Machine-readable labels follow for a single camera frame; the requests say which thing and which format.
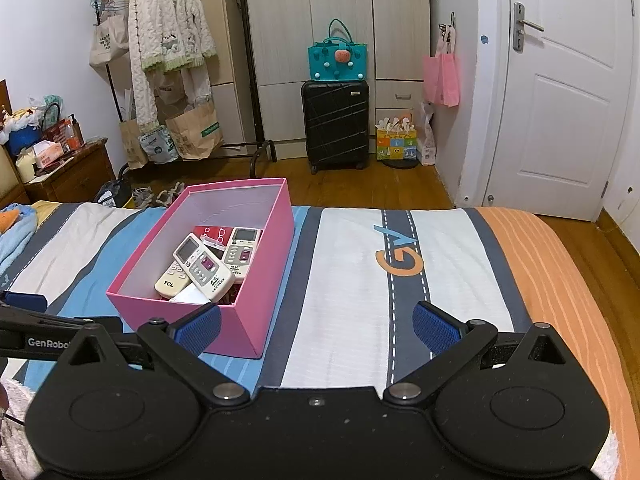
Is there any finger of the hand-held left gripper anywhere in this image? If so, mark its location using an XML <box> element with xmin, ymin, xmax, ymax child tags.
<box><xmin>0</xmin><ymin>291</ymin><xmax>123</xmax><ymax>333</ymax></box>

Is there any light wooden wardrobe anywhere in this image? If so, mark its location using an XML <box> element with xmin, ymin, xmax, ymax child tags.
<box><xmin>120</xmin><ymin>0</ymin><xmax>433</xmax><ymax>161</ymax></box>

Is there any cream remote control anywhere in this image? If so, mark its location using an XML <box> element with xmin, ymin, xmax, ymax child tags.
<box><xmin>221</xmin><ymin>227</ymin><xmax>263</xmax><ymax>282</ymax></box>

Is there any metal door handle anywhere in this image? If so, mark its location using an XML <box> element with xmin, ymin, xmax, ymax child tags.
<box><xmin>512</xmin><ymin>2</ymin><xmax>545</xmax><ymax>52</ymax></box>

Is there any red patterned pouch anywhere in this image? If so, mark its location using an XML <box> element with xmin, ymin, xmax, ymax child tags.
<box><xmin>192</xmin><ymin>225</ymin><xmax>233</xmax><ymax>248</ymax></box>

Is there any black floor bag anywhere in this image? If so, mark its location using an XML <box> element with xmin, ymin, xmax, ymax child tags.
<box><xmin>95</xmin><ymin>179</ymin><xmax>132</xmax><ymax>207</ymax></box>

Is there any canvas tote bag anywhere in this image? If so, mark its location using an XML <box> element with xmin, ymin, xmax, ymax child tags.
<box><xmin>89</xmin><ymin>10</ymin><xmax>132</xmax><ymax>67</ymax></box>

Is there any white plastic bag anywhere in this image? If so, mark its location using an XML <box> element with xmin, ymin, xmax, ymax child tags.
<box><xmin>419</xmin><ymin>101</ymin><xmax>437</xmax><ymax>167</ymax></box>

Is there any white power bank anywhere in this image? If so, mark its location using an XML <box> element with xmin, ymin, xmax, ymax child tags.
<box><xmin>173</xmin><ymin>233</ymin><xmax>236</xmax><ymax>302</ymax></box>

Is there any beige remote control grey screen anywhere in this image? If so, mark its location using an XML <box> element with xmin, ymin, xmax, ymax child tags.
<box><xmin>154</xmin><ymin>260</ymin><xmax>193</xmax><ymax>297</ymax></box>

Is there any tissue box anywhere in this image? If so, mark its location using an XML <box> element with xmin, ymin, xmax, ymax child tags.
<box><xmin>31</xmin><ymin>141</ymin><xmax>66</xmax><ymax>168</ymax></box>

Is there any blue bag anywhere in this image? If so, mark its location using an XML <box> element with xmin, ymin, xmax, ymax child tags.
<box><xmin>7</xmin><ymin>127</ymin><xmax>43</xmax><ymax>156</ymax></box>

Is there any blue duck blanket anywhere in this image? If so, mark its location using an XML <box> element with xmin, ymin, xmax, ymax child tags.
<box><xmin>0</xmin><ymin>203</ymin><xmax>38</xmax><ymax>266</ymax></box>

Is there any teal felt handbag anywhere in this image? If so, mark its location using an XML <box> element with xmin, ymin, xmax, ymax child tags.
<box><xmin>307</xmin><ymin>19</ymin><xmax>370</xmax><ymax>82</ymax></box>

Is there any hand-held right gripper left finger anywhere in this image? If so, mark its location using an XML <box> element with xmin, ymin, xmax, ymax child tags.
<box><xmin>57</xmin><ymin>303</ymin><xmax>250</xmax><ymax>408</ymax></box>

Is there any white charger plug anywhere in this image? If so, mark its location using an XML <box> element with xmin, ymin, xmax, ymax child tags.
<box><xmin>169</xmin><ymin>284</ymin><xmax>213</xmax><ymax>304</ymax></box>

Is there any white door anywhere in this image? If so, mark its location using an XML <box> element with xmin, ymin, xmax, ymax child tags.
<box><xmin>482</xmin><ymin>0</ymin><xmax>631</xmax><ymax>223</ymax></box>

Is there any pink cardboard box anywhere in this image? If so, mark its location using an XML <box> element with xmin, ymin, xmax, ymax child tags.
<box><xmin>106</xmin><ymin>177</ymin><xmax>295</xmax><ymax>359</ymax></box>

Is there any wooden nightstand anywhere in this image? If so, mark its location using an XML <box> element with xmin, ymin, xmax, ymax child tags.
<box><xmin>22</xmin><ymin>139</ymin><xmax>117</xmax><ymax>204</ymax></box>

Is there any black suitcase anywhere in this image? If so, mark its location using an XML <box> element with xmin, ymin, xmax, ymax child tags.
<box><xmin>301</xmin><ymin>79</ymin><xmax>372</xmax><ymax>175</ymax></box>

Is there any black clothes rack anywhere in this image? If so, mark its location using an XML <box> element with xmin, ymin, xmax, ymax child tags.
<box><xmin>92</xmin><ymin>0</ymin><xmax>277</xmax><ymax>178</ymax></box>

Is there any white knit cardigan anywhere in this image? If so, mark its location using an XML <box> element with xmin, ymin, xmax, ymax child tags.
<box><xmin>127</xmin><ymin>0</ymin><xmax>218</xmax><ymax>128</ymax></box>

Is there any patterned shopping bag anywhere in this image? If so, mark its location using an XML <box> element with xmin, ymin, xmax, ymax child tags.
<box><xmin>139</xmin><ymin>126</ymin><xmax>179</xmax><ymax>165</ymax></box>

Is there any striped bed sheet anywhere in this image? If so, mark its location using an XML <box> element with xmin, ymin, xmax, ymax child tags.
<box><xmin>0</xmin><ymin>201</ymin><xmax>640</xmax><ymax>480</ymax></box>

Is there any red basket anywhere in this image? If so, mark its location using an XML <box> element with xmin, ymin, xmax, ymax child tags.
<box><xmin>42</xmin><ymin>119</ymin><xmax>76</xmax><ymax>148</ymax></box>

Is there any small brown paper bag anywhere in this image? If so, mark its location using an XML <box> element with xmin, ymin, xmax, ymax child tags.
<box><xmin>118</xmin><ymin>119</ymin><xmax>149</xmax><ymax>170</ymax></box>

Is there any large brown paper bag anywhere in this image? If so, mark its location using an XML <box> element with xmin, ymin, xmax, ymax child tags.
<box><xmin>166</xmin><ymin>97</ymin><xmax>224</xmax><ymax>161</ymax></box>

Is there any colourful gift bag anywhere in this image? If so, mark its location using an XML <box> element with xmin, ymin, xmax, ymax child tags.
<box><xmin>376</xmin><ymin>115</ymin><xmax>418</xmax><ymax>162</ymax></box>

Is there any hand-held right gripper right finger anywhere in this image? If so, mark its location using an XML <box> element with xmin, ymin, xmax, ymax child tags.
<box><xmin>382</xmin><ymin>301</ymin><xmax>568</xmax><ymax>406</ymax></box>

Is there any wooden headboard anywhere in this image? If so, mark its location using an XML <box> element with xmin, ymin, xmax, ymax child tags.
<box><xmin>0</xmin><ymin>79</ymin><xmax>31</xmax><ymax>206</ymax></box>

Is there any pink paper bag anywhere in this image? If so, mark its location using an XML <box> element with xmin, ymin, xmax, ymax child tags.
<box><xmin>422</xmin><ymin>55</ymin><xmax>443</xmax><ymax>103</ymax></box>
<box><xmin>437</xmin><ymin>27</ymin><xmax>461</xmax><ymax>107</ymax></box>

